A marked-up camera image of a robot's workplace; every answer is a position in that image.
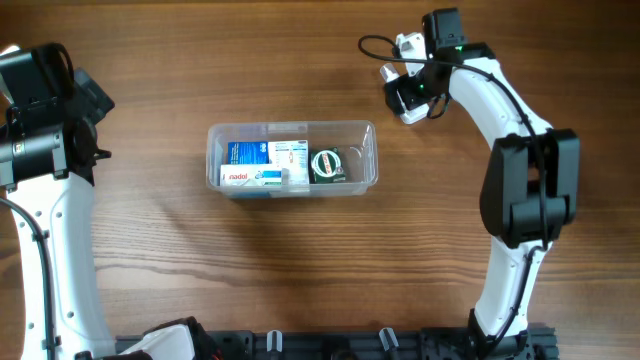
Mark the clear plastic container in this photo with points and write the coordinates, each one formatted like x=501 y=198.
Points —
x=355 y=140

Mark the white medicine carton box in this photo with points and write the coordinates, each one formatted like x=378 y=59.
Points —
x=292 y=158

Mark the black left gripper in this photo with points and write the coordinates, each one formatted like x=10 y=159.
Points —
x=89 y=96

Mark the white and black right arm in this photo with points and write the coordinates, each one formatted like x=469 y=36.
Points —
x=529 y=190

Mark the blue printed carton box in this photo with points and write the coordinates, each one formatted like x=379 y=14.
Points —
x=248 y=153

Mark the green round-logo carton box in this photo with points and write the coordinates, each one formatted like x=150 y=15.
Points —
x=327 y=166

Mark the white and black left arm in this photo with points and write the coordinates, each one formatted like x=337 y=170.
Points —
x=63 y=313

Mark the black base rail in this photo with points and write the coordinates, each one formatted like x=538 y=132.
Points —
x=426 y=344

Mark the white spray bottle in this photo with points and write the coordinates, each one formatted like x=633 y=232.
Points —
x=404 y=95

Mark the white red toothpaste box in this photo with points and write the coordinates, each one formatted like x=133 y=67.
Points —
x=250 y=175

